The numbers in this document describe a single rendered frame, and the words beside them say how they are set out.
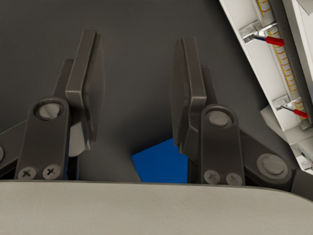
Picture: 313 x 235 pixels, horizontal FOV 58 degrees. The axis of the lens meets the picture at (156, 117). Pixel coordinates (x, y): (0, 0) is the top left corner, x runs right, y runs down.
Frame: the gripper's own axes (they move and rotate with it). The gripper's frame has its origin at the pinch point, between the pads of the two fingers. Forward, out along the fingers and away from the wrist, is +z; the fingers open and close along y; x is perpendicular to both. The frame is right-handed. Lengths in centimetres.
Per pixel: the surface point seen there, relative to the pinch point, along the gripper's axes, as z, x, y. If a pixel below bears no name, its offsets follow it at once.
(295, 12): 23.5, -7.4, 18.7
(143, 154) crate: 40, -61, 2
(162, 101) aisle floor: 46, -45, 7
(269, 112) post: 56, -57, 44
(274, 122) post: 51, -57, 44
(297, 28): 24.5, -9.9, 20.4
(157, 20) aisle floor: 49, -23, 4
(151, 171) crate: 33, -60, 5
